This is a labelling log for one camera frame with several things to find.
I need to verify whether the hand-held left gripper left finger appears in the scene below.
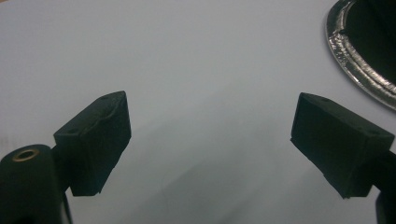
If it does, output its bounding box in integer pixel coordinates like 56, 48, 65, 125
50, 91, 132, 197

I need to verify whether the oval silver photo frame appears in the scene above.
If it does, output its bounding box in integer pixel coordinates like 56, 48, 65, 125
325, 0, 396, 111

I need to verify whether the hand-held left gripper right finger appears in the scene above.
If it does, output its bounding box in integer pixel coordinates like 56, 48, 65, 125
290, 91, 396, 200

